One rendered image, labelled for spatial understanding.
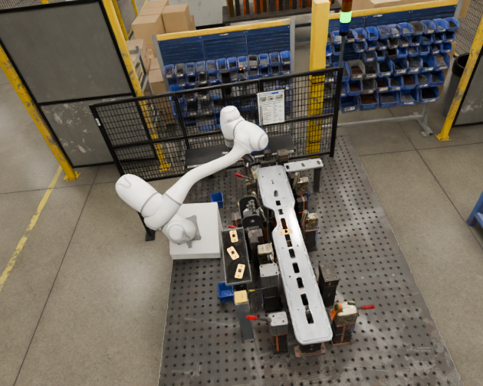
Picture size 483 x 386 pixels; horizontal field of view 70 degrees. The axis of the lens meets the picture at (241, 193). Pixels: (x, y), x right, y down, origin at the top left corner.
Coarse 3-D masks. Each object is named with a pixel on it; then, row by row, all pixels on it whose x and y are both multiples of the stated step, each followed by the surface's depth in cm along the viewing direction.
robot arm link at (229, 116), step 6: (228, 108) 168; (234, 108) 168; (222, 114) 167; (228, 114) 166; (234, 114) 166; (222, 120) 169; (228, 120) 167; (234, 120) 167; (240, 120) 167; (222, 126) 171; (228, 126) 168; (234, 126) 166; (222, 132) 175; (228, 132) 170; (228, 138) 175; (234, 138) 172
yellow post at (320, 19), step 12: (324, 0) 231; (312, 12) 238; (324, 12) 232; (312, 24) 242; (324, 24) 237; (312, 36) 246; (324, 36) 243; (312, 48) 251; (324, 48) 250; (312, 60) 256; (324, 60) 255; (312, 84) 268; (312, 96) 275; (312, 108) 282; (312, 144) 308; (312, 156) 317
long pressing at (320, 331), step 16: (272, 176) 260; (272, 192) 248; (288, 192) 246; (272, 208) 237; (288, 208) 236; (288, 224) 225; (288, 256) 208; (304, 256) 207; (288, 272) 200; (304, 272) 199; (288, 288) 193; (304, 288) 192; (288, 304) 186; (320, 304) 184; (304, 320) 179; (320, 320) 178; (304, 336) 173; (320, 336) 172
